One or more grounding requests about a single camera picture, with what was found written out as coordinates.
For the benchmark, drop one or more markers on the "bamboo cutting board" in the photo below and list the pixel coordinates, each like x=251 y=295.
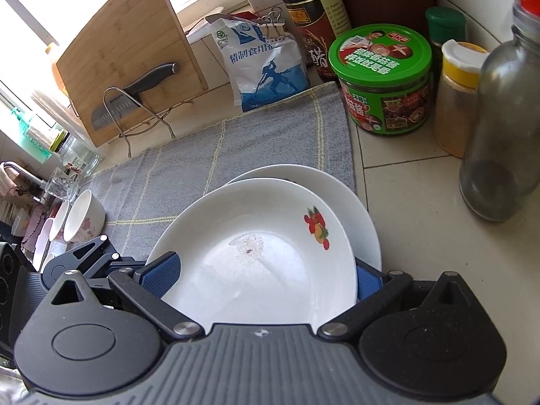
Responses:
x=122 y=46

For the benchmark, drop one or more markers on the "green lid sauce jar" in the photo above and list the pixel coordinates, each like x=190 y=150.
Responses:
x=382 y=80

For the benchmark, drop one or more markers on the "metal faucet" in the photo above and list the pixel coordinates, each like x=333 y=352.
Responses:
x=21 y=173

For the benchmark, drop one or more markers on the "green lid spice bottle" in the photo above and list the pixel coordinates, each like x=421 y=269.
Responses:
x=446 y=25

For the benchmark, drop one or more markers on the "white bowl pink flowers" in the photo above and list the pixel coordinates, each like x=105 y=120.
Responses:
x=59 y=219
x=88 y=215

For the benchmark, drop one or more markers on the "metal binder clip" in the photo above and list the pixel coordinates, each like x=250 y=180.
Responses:
x=272 y=21

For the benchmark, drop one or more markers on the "grey glass bottle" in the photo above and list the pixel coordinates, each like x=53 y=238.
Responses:
x=502 y=126

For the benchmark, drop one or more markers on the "pink cloth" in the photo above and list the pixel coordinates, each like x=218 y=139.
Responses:
x=6 y=181

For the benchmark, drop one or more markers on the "yellow spice jar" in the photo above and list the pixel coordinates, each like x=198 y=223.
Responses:
x=457 y=97

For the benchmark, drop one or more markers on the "tall clear plastic roll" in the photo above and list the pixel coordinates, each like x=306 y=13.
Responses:
x=52 y=107

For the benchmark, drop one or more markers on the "large white flowered plate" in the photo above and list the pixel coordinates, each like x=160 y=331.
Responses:
x=350 y=202

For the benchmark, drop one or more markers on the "grey blue printed towel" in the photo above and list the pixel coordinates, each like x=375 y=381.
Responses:
x=232 y=156

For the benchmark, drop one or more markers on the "small deep white plate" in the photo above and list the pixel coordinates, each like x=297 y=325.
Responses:
x=261 y=270

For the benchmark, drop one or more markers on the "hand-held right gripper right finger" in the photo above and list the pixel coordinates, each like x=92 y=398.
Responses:
x=368 y=280

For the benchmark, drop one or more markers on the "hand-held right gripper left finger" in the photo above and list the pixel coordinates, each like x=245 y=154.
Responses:
x=162 y=272

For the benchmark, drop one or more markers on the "clear drinking glass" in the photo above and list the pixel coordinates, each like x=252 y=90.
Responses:
x=63 y=183

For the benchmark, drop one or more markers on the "white blue salt bag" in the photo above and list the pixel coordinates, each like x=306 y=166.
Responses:
x=265 y=67

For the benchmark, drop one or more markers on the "green dish soap bottle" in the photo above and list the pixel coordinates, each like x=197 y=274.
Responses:
x=23 y=120

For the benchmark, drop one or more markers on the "dark vinegar bottle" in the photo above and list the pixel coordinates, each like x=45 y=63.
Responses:
x=312 y=21

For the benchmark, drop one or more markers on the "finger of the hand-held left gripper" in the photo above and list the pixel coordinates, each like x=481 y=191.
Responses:
x=90 y=253

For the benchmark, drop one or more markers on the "glass jar with label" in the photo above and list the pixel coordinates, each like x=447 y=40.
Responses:
x=80 y=156

